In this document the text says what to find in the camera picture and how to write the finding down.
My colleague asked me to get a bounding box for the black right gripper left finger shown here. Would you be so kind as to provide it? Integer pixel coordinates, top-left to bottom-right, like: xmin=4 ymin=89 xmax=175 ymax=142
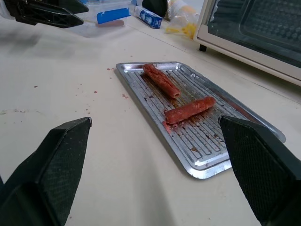
xmin=0 ymin=117 xmax=93 ymax=226

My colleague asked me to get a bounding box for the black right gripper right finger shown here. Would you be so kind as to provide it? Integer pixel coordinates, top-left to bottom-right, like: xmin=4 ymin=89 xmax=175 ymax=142
xmin=218 ymin=115 xmax=301 ymax=226

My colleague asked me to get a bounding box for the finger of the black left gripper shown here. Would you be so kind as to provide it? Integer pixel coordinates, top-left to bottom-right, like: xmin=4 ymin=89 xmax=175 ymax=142
xmin=15 ymin=4 xmax=85 ymax=29
xmin=35 ymin=0 xmax=90 ymax=14

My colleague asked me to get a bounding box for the clear plastic box, blue clip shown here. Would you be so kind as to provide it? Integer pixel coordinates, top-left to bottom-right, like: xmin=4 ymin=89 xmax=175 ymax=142
xmin=70 ymin=0 xmax=142 ymax=38

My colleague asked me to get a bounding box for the blue and white carton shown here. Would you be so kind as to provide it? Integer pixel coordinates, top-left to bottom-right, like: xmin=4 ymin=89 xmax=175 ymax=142
xmin=134 ymin=6 xmax=163 ymax=30

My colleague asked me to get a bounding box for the ribbed silver metal baking tray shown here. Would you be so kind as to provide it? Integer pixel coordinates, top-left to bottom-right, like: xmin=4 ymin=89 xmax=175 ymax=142
xmin=115 ymin=61 xmax=286 ymax=180

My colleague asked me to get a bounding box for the black round object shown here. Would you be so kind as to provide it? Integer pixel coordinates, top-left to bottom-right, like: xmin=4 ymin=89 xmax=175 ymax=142
xmin=142 ymin=0 xmax=168 ymax=18

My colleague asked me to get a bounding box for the short red sausage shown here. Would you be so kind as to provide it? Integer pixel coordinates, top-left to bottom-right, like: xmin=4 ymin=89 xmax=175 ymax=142
xmin=164 ymin=96 xmax=217 ymax=124

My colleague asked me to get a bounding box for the clear bag with yellow contents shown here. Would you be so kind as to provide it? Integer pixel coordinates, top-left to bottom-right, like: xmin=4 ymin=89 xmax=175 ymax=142
xmin=164 ymin=0 xmax=200 ymax=38

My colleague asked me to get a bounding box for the long split red sausage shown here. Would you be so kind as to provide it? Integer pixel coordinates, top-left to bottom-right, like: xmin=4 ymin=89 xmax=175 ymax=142
xmin=142 ymin=63 xmax=182 ymax=99

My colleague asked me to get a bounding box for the cream toaster oven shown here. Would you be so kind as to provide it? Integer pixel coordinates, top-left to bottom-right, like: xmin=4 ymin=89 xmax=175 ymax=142
xmin=193 ymin=0 xmax=301 ymax=87

